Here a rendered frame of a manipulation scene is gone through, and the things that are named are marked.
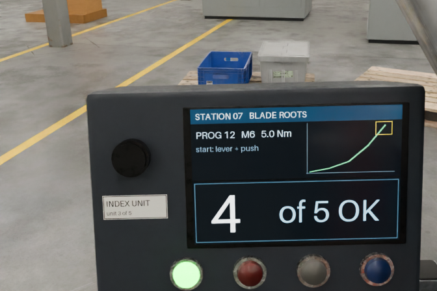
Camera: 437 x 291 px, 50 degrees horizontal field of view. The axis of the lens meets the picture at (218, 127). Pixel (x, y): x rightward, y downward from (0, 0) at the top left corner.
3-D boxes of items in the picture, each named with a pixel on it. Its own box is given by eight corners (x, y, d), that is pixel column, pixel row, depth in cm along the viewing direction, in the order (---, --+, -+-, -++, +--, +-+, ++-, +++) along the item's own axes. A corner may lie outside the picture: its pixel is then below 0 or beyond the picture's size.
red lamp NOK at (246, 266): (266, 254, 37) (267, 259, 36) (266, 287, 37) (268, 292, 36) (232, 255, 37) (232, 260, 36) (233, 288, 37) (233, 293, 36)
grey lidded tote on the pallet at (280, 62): (308, 76, 433) (309, 40, 420) (308, 96, 378) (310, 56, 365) (262, 74, 440) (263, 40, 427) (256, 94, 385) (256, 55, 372)
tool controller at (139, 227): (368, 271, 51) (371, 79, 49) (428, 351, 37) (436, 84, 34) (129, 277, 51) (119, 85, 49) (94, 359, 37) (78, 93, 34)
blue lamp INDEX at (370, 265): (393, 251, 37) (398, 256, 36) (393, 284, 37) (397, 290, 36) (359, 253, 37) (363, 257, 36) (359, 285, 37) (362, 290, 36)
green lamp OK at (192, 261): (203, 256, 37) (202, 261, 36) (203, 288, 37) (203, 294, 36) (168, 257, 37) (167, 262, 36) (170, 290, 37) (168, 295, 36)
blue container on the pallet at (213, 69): (252, 74, 442) (252, 51, 433) (245, 94, 387) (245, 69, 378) (210, 73, 448) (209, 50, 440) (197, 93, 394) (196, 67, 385)
